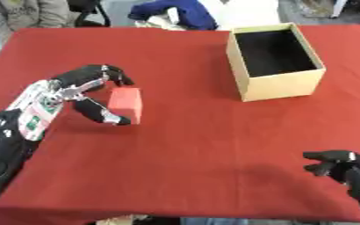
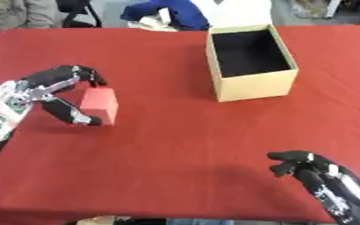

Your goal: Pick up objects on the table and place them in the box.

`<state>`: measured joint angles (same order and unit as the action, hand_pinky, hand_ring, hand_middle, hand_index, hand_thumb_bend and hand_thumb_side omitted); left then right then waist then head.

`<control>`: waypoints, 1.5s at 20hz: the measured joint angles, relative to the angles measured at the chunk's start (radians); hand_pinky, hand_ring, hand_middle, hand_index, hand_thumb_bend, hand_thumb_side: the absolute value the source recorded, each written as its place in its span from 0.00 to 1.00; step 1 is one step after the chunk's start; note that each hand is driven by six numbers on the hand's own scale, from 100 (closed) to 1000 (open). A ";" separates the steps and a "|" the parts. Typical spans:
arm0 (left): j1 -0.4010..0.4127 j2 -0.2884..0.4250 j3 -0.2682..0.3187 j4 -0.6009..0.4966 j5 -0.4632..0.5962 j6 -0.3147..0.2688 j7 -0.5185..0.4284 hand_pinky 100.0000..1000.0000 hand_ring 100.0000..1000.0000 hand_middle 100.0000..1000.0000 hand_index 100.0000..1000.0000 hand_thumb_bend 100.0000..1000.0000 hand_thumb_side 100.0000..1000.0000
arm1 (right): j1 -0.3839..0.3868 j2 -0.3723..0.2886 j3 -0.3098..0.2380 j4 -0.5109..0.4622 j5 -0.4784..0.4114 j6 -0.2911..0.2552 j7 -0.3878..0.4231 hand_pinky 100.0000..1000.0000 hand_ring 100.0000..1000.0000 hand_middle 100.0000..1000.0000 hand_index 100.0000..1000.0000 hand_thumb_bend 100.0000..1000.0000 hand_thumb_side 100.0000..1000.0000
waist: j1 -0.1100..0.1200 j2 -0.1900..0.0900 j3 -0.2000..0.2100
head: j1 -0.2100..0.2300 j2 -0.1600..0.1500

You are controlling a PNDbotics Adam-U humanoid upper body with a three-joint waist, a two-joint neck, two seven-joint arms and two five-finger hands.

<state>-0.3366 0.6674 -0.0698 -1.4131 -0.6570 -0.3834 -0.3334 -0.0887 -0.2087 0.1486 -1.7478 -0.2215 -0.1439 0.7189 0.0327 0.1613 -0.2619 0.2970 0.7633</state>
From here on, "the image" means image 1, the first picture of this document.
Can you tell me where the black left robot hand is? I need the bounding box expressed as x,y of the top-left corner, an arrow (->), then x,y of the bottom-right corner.
51,63 -> 137,127

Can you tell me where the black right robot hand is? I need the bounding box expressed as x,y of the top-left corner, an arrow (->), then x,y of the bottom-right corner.
301,149 -> 360,203

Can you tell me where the red rectangular block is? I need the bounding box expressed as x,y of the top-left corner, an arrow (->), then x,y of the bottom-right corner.
106,86 -> 145,126

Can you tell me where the tan cardboard box black inside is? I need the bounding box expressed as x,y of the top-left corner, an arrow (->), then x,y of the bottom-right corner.
224,22 -> 328,103

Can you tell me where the black chair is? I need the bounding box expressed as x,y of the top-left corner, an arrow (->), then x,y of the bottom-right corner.
66,0 -> 112,28

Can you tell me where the person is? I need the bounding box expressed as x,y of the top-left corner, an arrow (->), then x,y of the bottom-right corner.
0,0 -> 76,45

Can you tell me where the blue cloth bundle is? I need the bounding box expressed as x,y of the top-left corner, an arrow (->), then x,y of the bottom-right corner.
127,0 -> 220,32

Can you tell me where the white board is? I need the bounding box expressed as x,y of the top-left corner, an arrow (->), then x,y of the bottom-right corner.
197,0 -> 284,31

